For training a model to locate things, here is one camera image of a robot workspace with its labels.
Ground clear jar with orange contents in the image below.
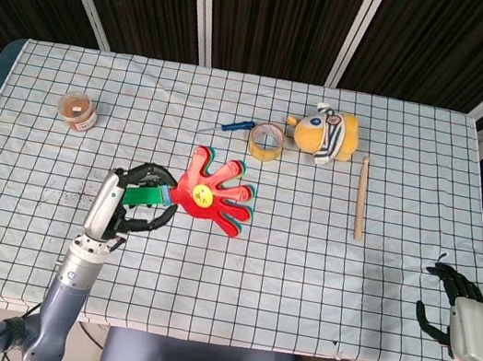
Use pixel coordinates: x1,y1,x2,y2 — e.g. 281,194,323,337
53,88,102,136

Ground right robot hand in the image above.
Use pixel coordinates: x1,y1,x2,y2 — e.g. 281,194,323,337
406,249,483,361

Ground checkered white tablecloth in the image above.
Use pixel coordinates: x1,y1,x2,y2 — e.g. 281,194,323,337
0,29,483,361

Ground yellow plush toy striped shirt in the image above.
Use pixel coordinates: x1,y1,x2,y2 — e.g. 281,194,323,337
279,97,364,172

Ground yellow tape roll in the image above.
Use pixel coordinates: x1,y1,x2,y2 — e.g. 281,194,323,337
244,120,289,165

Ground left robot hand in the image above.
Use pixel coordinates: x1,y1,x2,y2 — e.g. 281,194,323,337
79,153,186,259

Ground blue handled screwdriver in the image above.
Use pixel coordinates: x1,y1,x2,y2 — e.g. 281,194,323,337
197,111,258,143

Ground red hand clapper toy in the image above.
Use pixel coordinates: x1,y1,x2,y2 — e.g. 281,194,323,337
118,133,265,243

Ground wooden stick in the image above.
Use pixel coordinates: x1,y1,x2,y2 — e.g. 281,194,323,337
348,156,377,242

